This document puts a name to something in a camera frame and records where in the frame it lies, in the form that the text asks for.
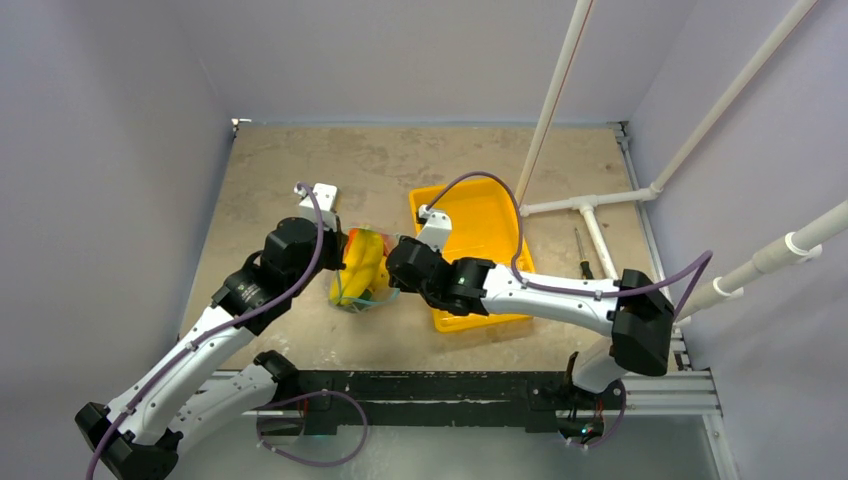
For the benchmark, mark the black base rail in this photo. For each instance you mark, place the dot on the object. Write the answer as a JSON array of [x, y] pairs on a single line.
[[534, 401]]

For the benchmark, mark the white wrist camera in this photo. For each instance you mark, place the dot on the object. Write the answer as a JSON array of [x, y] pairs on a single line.
[[435, 227], [318, 202]]

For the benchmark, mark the black yellow screwdriver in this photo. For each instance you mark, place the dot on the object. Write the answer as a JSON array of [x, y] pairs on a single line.
[[584, 263]]

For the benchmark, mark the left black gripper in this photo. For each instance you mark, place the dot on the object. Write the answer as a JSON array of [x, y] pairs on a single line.
[[336, 240]]

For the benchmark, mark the aluminium frame rail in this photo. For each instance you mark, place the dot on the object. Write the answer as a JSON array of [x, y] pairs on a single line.
[[690, 398]]

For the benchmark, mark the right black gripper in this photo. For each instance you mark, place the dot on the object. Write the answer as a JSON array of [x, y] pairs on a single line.
[[400, 258]]

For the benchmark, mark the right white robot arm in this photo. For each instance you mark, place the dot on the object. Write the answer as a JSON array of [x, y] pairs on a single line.
[[632, 316]]

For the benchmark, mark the yellow banana bunch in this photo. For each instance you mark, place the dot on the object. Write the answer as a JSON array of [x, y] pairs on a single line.
[[362, 260]]

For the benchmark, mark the clear zip bag blue zipper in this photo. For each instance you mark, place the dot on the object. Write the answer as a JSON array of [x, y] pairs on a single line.
[[378, 293]]

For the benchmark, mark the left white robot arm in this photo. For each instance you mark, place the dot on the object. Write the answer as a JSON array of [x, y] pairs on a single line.
[[142, 433]]

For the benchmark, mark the yellow plastic tray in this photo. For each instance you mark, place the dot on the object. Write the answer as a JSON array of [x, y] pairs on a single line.
[[484, 225]]

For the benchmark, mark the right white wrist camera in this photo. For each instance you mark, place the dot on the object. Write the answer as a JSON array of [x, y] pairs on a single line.
[[435, 227]]

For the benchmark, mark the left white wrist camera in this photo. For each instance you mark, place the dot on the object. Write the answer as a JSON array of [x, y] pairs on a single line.
[[318, 202]]

